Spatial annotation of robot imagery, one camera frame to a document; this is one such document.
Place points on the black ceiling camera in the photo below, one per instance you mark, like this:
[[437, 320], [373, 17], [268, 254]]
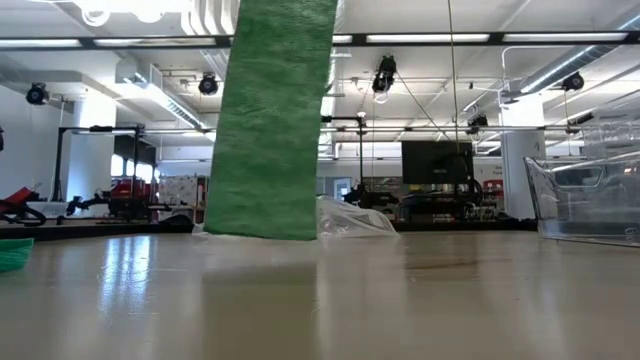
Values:
[[573, 81], [37, 94], [385, 72], [477, 122], [208, 85]]

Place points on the red tool chest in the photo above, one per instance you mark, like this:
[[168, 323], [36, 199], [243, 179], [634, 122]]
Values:
[[132, 195]]

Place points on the clear crumpled plastic bag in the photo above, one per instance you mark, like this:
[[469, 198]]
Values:
[[355, 220]]

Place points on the black background rig frame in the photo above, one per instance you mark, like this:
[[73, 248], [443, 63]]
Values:
[[60, 165], [360, 160]]

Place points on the white patterned board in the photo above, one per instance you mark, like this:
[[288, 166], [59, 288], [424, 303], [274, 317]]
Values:
[[177, 190]]

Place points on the cluttered background workbench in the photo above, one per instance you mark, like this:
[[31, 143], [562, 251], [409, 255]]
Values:
[[430, 205]]

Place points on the silver ceiling duct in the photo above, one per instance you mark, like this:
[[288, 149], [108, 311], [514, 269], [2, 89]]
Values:
[[575, 62]]

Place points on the black monitor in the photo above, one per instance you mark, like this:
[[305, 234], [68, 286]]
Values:
[[430, 160]]

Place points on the dark green bandage piece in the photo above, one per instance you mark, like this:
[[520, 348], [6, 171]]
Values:
[[12, 254]]

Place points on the red and black machine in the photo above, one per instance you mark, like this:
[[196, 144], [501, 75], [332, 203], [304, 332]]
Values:
[[20, 197]]

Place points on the light green elastic bandage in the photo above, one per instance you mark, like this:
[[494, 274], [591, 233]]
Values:
[[270, 140]]

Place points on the black background robot arm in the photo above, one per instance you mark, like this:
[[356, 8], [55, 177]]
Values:
[[85, 202]]

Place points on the white LED light strip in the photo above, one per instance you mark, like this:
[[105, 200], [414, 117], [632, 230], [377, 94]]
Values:
[[40, 43], [427, 38], [565, 36], [155, 42], [342, 38]]

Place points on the clear plastic container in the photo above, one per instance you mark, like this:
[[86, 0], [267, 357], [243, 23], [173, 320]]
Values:
[[585, 200]]

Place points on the black aluminium rig frame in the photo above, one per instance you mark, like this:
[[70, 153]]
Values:
[[500, 37]]

